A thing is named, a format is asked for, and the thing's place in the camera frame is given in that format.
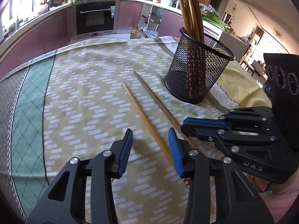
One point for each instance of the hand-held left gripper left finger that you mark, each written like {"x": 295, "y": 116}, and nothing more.
{"x": 125, "y": 149}

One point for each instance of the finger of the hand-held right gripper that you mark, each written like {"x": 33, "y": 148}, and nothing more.
{"x": 247, "y": 116}
{"x": 245, "y": 144}

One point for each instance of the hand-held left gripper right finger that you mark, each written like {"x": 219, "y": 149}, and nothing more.
{"x": 174, "y": 151}

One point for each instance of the light single wooden chopstick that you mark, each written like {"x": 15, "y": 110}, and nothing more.
{"x": 144, "y": 121}

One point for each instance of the dark single wooden chopstick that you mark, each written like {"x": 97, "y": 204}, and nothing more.
{"x": 158, "y": 102}

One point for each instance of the black mesh utensil holder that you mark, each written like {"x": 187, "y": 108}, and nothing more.
{"x": 186, "y": 84}

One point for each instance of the bunch of wooden chopsticks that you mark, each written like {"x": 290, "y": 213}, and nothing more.
{"x": 189, "y": 11}

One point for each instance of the person's right forearm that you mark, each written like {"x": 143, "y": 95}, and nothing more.
{"x": 282, "y": 205}

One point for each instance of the person's right hand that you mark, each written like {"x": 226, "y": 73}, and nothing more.
{"x": 260, "y": 184}

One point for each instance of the yellow cloth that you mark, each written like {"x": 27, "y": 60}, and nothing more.
{"x": 240, "y": 84}

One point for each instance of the patterned beige green tablecloth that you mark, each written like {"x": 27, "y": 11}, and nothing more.
{"x": 93, "y": 86}

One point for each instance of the bunch of green vegetables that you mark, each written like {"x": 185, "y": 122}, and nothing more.
{"x": 215, "y": 19}

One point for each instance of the clear plastic bag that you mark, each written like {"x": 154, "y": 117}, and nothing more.
{"x": 208, "y": 8}

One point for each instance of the crumpled floor plastic bag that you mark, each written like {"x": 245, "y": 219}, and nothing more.
{"x": 152, "y": 33}

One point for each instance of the pink base cabinets with island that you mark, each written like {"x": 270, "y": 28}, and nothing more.
{"x": 170, "y": 23}

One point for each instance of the black built-in oven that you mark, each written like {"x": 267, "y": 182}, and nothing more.
{"x": 95, "y": 16}

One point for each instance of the long pink base cabinets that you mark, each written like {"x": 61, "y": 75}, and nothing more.
{"x": 35, "y": 39}

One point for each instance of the kitchen window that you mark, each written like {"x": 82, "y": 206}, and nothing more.
{"x": 21, "y": 0}

